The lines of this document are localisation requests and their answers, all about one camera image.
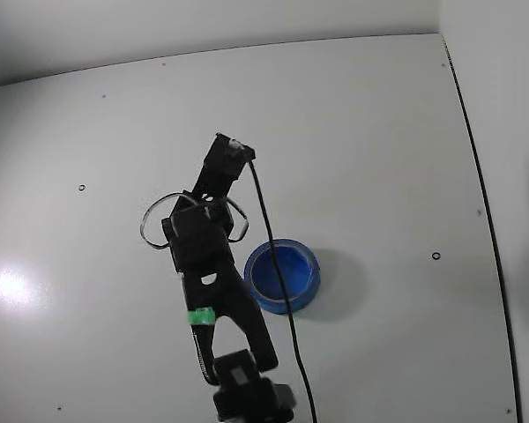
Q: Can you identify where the green tape band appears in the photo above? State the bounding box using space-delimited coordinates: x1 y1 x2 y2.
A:
187 308 217 327

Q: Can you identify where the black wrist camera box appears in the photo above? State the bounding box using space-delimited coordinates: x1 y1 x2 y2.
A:
227 137 258 163

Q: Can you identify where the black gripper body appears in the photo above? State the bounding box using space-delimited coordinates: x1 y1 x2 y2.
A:
190 131 248 208

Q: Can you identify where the black camera cable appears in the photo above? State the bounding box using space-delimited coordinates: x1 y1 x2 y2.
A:
248 158 317 423

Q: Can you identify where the thin black arm wire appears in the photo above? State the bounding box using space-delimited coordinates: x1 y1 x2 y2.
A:
224 198 251 243
138 190 183 250

